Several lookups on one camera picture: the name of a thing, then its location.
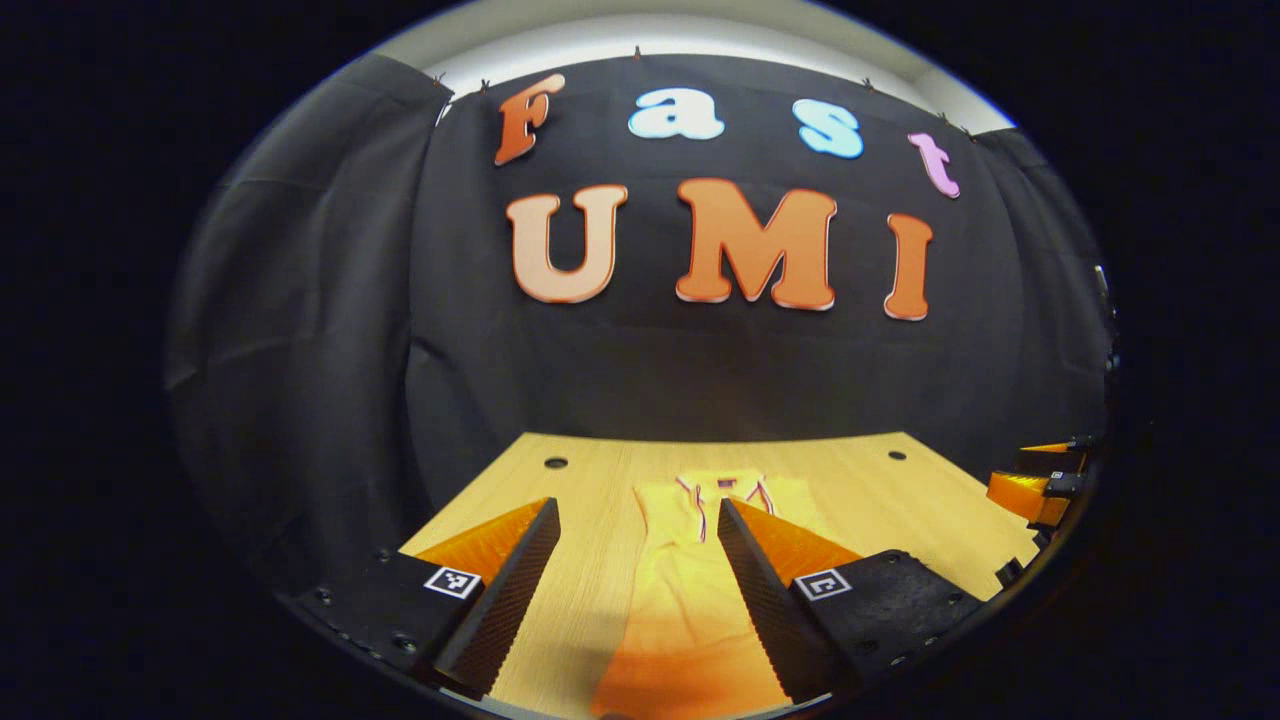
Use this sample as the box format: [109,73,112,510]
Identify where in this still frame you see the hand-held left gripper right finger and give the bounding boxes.
[716,498,986,704]

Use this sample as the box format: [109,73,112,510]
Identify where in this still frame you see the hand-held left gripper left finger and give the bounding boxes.
[290,497,562,701]

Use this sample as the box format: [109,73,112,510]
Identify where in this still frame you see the orange polo T-shirt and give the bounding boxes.
[590,472,831,719]

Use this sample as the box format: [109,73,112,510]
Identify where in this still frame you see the black backdrop cloth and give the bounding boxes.
[165,52,1116,601]

